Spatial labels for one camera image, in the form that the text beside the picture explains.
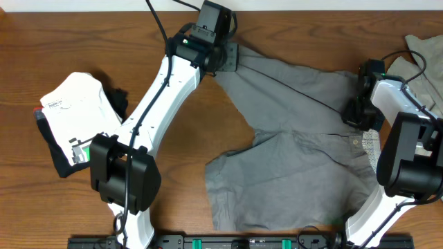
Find beige khaki garment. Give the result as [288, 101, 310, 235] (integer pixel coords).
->
[388, 35, 442, 118]

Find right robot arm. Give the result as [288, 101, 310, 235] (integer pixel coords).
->
[341, 59, 442, 248]

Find folded black garment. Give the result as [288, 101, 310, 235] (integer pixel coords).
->
[33, 89, 128, 178]

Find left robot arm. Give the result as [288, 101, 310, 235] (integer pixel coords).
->
[89, 1, 239, 248]

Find grey shorts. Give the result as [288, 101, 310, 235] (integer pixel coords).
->
[205, 47, 377, 232]

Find folded white printed t-shirt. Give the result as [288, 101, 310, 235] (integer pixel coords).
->
[40, 72, 122, 166]

